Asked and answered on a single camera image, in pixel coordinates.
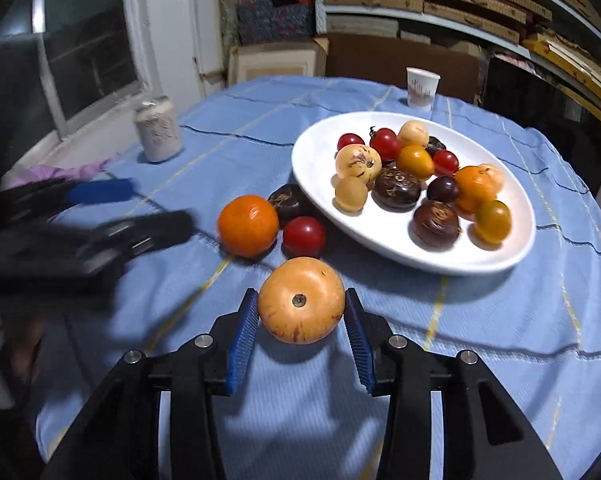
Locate dark chestnut beside plate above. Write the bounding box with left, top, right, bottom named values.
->
left=268, top=183, right=314, bottom=229

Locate dark wooden chair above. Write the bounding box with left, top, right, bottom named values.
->
left=325, top=34, right=479, bottom=103

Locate dark purple plum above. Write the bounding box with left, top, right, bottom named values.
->
left=427, top=176, right=460, bottom=204

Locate metal storage shelf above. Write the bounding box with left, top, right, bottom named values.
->
left=224, top=0, right=601, bottom=131

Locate pink cloth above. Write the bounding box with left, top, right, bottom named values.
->
left=1, top=157, right=113, bottom=190

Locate dark chestnut pile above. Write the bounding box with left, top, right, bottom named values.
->
left=425, top=136, right=446, bottom=157

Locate black chair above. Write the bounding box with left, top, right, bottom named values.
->
left=483, top=56, right=601, bottom=194

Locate white oval plate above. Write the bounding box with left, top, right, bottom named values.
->
left=291, top=112, right=536, bottom=275

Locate orange mandarin on table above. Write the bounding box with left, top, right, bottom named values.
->
left=217, top=195, right=280, bottom=259

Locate dark brown water chestnut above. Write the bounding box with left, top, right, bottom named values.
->
left=412, top=200, right=461, bottom=248

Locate blue checked tablecloth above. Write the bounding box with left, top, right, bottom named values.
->
left=31, top=77, right=601, bottom=479

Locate window frame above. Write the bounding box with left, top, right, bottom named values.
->
left=0, top=0, right=154, bottom=172

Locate white paper cup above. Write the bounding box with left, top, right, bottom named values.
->
left=406, top=67, right=441, bottom=110

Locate small orange citrus fruit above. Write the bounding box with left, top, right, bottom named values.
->
left=395, top=145, right=435, bottom=181

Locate orange-yellow round fruit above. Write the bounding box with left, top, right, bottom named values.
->
left=258, top=257, right=345, bottom=344

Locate yellow-orange citrus on plate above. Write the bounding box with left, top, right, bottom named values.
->
left=474, top=200, right=512, bottom=245

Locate pale striped melon behind mandarin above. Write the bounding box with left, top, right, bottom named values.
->
left=481, top=164, right=506, bottom=194

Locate large orange mandarin on plate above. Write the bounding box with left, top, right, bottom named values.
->
left=453, top=166, right=497, bottom=214

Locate large dark water chestnut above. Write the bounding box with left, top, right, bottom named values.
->
left=372, top=168, right=422, bottom=211

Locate cardboard box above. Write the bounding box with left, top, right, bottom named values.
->
left=227, top=38, right=330, bottom=87

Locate pale yellow round fruit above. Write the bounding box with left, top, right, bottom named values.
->
left=397, top=120, right=430, bottom=148

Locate white beverage can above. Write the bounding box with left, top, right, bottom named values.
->
left=133, top=96, right=183, bottom=164

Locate small red cherry tomato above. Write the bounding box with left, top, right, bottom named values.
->
left=337, top=133, right=367, bottom=152

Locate small tan longan fruit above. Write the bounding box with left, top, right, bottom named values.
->
left=334, top=177, right=368, bottom=212

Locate red tomato pile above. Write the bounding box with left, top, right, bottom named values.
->
left=370, top=128, right=401, bottom=162

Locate pale yellow striped melon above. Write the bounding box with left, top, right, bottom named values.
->
left=335, top=144, right=383, bottom=185

